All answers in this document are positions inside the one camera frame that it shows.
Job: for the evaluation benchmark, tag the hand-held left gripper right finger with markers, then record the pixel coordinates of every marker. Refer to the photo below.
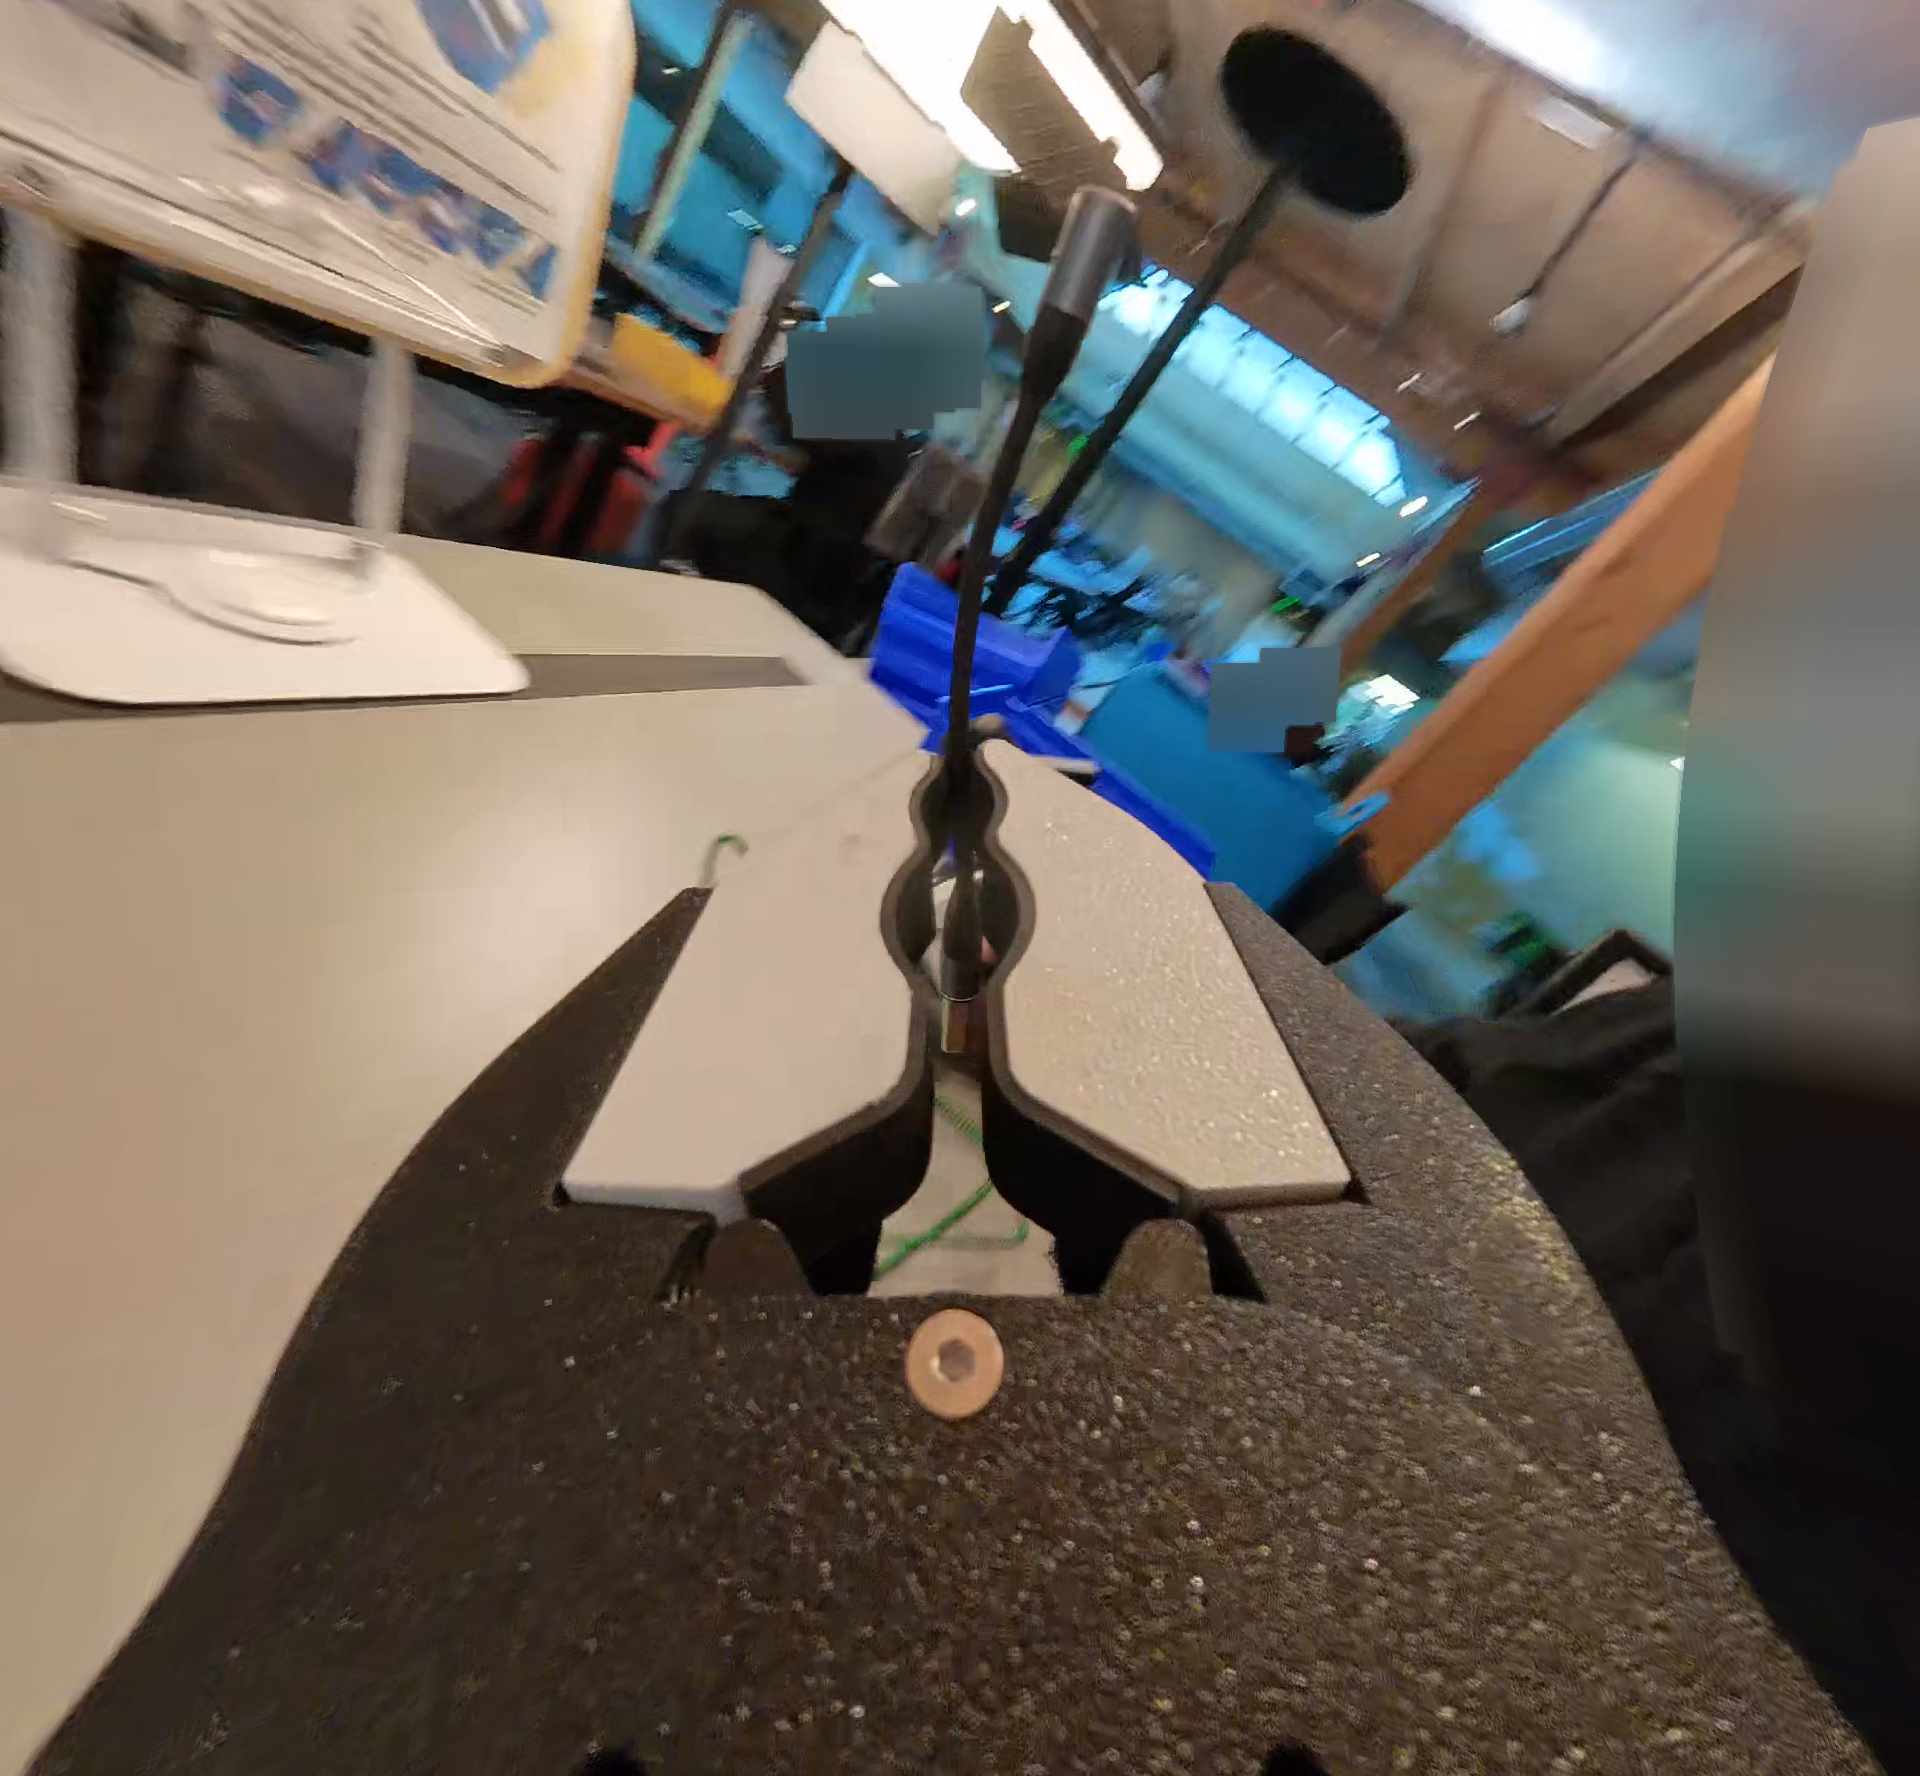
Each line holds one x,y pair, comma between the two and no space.
1170,1026

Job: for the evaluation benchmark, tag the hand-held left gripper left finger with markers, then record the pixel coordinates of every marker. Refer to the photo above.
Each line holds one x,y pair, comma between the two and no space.
751,1026

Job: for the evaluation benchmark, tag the grey desk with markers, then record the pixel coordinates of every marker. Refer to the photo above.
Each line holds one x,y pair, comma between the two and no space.
299,907

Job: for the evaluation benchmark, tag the person's black clothing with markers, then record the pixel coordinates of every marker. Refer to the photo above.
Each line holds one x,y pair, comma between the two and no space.
1575,1132

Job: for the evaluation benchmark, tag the blue plastic bin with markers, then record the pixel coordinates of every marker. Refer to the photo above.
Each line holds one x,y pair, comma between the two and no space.
930,637

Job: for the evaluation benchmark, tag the white sign stand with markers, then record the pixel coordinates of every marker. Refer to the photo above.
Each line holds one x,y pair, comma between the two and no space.
299,637

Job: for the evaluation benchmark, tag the black round disc on rod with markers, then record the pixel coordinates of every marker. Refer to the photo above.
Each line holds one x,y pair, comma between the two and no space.
1311,119

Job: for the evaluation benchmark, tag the wooden post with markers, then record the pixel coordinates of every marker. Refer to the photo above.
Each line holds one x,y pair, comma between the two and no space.
1575,607

